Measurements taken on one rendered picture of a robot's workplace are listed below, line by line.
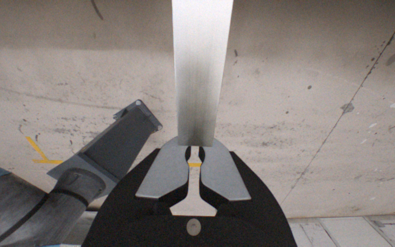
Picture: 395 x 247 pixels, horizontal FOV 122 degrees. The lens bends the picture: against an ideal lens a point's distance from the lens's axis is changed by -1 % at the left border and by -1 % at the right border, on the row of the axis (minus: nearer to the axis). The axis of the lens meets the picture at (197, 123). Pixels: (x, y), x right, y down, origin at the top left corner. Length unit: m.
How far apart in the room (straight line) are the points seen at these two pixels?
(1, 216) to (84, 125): 1.00
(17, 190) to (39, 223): 0.12
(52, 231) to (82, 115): 0.99
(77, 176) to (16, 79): 1.17
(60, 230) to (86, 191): 0.13
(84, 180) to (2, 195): 0.20
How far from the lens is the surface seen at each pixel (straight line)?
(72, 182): 0.72
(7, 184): 0.66
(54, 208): 0.69
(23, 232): 0.67
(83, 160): 0.69
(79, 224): 3.24
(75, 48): 1.27
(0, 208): 0.65
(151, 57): 0.99
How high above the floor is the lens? 0.94
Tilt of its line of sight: 60 degrees down
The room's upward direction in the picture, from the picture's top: 180 degrees counter-clockwise
